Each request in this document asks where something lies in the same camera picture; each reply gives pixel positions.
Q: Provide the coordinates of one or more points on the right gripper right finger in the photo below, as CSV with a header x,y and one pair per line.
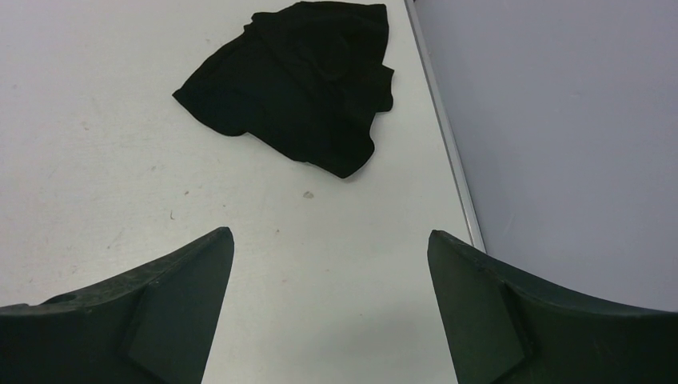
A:
x,y
505,325

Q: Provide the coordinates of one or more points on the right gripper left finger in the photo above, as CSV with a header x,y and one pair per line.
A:
x,y
152,324

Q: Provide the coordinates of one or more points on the black underwear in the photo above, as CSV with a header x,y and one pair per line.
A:
x,y
307,80

